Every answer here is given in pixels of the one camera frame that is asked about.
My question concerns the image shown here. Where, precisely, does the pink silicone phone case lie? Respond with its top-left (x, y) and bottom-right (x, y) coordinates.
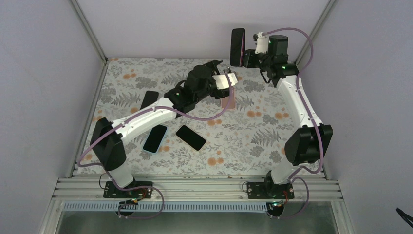
top-left (221, 88), bottom-right (236, 110)

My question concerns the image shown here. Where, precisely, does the black phone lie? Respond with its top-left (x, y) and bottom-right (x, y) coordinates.
top-left (230, 28), bottom-right (245, 67)

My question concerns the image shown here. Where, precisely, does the bare black smartphone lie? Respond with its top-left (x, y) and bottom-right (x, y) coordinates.
top-left (140, 90), bottom-right (159, 110)

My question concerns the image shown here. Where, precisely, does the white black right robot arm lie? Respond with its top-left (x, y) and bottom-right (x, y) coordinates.
top-left (243, 32), bottom-right (333, 198)

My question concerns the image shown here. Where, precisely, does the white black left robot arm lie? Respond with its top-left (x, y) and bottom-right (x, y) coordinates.
top-left (82, 60), bottom-right (238, 197)

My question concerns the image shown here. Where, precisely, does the phone in blue case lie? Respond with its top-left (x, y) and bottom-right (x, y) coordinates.
top-left (143, 125), bottom-right (168, 154)

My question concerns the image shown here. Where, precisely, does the floral patterned table mat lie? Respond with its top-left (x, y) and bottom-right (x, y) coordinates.
top-left (89, 58), bottom-right (296, 176)

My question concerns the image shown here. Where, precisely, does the black object at edge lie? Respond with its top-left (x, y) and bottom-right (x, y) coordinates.
top-left (396, 208), bottom-right (413, 228)

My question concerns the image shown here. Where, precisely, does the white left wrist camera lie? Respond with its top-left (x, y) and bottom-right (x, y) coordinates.
top-left (212, 73), bottom-right (238, 90)

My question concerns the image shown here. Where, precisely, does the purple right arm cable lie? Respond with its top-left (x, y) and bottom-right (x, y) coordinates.
top-left (263, 27), bottom-right (324, 220)

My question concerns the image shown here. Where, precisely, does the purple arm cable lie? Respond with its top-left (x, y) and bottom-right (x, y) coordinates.
top-left (263, 27), bottom-right (324, 220)
top-left (76, 73), bottom-right (235, 191)

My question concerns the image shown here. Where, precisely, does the right aluminium corner post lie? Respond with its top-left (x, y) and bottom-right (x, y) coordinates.
top-left (295, 0), bottom-right (337, 65)

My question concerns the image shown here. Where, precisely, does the aluminium corner post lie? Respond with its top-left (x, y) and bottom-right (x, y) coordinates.
top-left (295, 0), bottom-right (337, 65)
top-left (69, 0), bottom-right (108, 64)

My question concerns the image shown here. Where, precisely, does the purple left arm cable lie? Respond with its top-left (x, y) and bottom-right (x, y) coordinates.
top-left (76, 73), bottom-right (235, 191)

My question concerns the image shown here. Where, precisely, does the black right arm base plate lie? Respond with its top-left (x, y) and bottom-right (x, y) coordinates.
top-left (246, 171), bottom-right (295, 199)

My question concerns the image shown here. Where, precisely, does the left aluminium corner post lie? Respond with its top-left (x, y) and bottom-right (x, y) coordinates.
top-left (69, 0), bottom-right (108, 64)

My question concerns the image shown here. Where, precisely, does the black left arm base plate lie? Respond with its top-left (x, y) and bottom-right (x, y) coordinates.
top-left (103, 180), bottom-right (153, 200)

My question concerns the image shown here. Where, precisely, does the aluminium rail frame base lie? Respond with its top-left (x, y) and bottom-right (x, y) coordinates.
top-left (52, 176), bottom-right (343, 202)

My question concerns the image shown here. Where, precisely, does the perforated grey cable duct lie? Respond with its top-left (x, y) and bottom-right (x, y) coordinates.
top-left (63, 201), bottom-right (267, 213)

